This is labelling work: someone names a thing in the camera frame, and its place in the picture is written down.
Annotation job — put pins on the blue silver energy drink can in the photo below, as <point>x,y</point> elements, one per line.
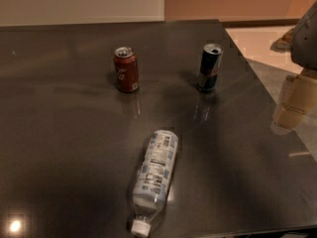
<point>210,63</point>

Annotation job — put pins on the white and tan gripper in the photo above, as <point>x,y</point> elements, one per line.
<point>305,44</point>

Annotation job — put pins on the clear blue-labelled plastic bottle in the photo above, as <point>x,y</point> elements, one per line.
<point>153,182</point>

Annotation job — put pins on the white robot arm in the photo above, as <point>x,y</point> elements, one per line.
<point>303,40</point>

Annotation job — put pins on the red coke can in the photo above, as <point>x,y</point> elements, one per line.
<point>126,65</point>

